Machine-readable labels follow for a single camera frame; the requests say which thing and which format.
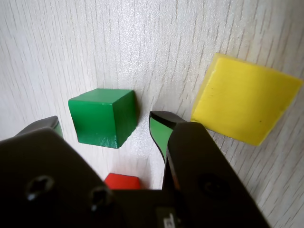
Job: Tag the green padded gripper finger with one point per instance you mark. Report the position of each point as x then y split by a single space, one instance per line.
202 166

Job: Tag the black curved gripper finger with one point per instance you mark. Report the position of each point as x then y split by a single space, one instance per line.
47 178

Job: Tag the green wooden cube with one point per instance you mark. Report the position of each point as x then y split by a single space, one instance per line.
95 118

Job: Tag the red wooden cube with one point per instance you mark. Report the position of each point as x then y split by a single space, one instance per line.
122 181

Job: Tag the yellow wooden cube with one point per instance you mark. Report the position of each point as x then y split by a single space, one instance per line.
244 99

